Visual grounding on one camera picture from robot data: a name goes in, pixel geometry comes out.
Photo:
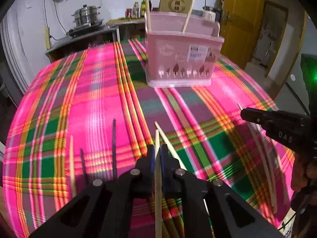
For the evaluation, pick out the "small side table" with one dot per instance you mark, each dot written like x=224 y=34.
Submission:
x=126 y=27

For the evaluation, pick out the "red sauce jar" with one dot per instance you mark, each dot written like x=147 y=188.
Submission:
x=128 y=13

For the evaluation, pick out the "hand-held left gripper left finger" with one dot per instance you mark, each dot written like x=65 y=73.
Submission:
x=151 y=164

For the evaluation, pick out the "brown cardboard box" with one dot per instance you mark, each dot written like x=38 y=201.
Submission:
x=175 y=2

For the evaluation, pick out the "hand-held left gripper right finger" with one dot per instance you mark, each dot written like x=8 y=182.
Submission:
x=163 y=164

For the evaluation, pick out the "clear condiment bottle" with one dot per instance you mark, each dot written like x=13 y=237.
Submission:
x=135 y=10

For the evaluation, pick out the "yellow wooden door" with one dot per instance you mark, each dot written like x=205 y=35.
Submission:
x=241 y=17

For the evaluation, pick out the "pink plastic utensil basket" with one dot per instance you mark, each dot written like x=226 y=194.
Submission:
x=173 y=62

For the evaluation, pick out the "white electric kettle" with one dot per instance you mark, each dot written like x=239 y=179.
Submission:
x=208 y=13

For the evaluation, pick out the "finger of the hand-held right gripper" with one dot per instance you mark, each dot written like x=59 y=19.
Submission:
x=253 y=116

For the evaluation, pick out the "yellowed power strip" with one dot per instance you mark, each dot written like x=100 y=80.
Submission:
x=47 y=38

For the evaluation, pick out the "black chopstick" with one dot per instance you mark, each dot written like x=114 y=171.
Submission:
x=114 y=148
x=82 y=162

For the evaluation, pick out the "yellow label oil bottle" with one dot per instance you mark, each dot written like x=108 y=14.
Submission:
x=143 y=8

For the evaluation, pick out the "pink plaid tablecloth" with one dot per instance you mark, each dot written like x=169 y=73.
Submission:
x=86 y=91

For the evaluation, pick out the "dark sauce bottle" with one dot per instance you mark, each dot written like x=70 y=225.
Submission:
x=149 y=5

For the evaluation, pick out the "person's right hand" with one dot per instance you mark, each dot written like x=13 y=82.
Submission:
x=305 y=171

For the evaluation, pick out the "steel steamer pot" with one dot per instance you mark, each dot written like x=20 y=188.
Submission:
x=85 y=14

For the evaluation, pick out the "metal kitchen counter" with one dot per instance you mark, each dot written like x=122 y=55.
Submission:
x=64 y=44

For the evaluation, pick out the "steel gas stove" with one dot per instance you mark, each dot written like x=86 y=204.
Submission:
x=86 y=28

